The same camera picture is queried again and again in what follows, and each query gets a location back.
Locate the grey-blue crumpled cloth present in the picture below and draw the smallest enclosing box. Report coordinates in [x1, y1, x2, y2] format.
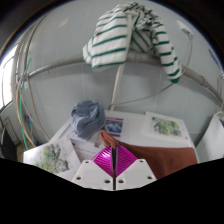
[70, 99, 107, 140]

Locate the brown towel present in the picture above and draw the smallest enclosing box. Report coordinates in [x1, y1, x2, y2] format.
[99, 129, 199, 181]

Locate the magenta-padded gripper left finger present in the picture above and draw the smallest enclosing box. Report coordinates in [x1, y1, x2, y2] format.
[71, 145, 116, 191]

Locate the bright window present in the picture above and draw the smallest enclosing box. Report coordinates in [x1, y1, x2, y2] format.
[0, 49, 18, 108]

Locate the white text leaflet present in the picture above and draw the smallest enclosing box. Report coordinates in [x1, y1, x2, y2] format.
[68, 129, 104, 161]

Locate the thin white cable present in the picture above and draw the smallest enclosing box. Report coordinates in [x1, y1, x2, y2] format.
[108, 33, 195, 108]

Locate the small landscape painting print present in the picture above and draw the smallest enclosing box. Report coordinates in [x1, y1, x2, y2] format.
[142, 111, 190, 144]

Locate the long grey wall pipe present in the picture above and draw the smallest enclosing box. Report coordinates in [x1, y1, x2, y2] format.
[26, 49, 224, 108]

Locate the green white striped garment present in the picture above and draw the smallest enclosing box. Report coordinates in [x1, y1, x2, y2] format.
[82, 1, 183, 84]

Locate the white upright pipe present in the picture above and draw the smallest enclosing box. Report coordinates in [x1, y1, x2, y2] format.
[109, 61, 127, 112]

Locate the green hose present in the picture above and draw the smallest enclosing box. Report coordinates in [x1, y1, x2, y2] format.
[18, 58, 33, 151]

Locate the blue wall sign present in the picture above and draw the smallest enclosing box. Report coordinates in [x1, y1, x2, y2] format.
[208, 49, 221, 66]

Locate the large landscape painting booklet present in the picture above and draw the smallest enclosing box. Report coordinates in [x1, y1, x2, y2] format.
[22, 138, 82, 183]

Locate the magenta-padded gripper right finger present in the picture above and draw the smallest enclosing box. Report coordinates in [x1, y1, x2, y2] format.
[114, 145, 158, 191]

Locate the yellow hose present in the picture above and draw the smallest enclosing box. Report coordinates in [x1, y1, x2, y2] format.
[14, 78, 36, 148]

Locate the white wall socket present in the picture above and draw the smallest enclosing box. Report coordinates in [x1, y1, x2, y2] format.
[176, 19, 194, 38]

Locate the leaflet with blue picture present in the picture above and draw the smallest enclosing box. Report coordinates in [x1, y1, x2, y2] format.
[103, 116, 124, 138]

